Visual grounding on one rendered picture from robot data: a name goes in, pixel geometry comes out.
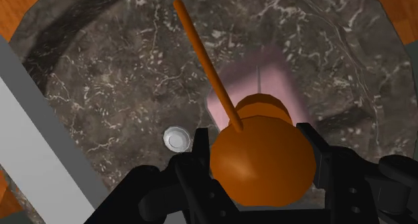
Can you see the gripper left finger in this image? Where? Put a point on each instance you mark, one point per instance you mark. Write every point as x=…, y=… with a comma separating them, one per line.
x=183, y=184

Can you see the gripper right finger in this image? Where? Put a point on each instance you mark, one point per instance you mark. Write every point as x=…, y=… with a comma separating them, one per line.
x=356, y=184

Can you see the orange wooden mallet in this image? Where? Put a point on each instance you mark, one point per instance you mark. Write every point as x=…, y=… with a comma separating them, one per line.
x=261, y=164

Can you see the dark marble round basin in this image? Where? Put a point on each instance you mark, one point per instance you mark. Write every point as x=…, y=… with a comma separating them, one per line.
x=114, y=86

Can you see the pink block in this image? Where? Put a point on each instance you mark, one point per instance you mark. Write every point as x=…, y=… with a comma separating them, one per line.
x=277, y=82

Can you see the grey and white flat slab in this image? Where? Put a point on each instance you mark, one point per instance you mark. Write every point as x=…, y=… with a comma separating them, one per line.
x=32, y=151

